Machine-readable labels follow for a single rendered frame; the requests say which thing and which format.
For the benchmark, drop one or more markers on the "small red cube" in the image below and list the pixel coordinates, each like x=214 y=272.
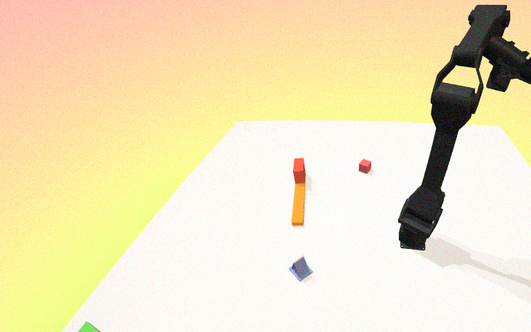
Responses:
x=364 y=166

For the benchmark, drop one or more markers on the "orange bar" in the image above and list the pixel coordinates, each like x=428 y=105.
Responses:
x=299 y=172

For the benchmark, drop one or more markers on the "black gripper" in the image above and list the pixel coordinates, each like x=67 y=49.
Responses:
x=511 y=55

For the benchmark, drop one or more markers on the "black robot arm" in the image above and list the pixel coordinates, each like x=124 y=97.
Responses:
x=452 y=107

